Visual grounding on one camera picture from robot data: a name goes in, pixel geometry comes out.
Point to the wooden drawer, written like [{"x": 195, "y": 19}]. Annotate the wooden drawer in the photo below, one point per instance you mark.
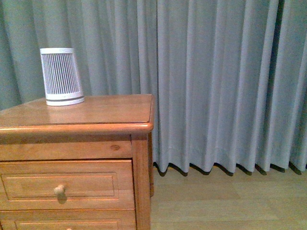
[
  {"x": 68, "y": 220},
  {"x": 29, "y": 185}
]

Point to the round wooden drawer knob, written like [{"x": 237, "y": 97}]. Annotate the round wooden drawer knob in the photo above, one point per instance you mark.
[{"x": 59, "y": 190}]

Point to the wooden nightstand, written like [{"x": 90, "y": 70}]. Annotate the wooden nightstand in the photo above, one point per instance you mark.
[{"x": 99, "y": 129}]

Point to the grey-green pleated curtain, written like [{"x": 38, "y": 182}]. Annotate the grey-green pleated curtain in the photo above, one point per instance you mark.
[{"x": 229, "y": 76}]

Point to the white slatted air purifier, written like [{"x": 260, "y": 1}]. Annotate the white slatted air purifier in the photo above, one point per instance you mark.
[{"x": 62, "y": 81}]

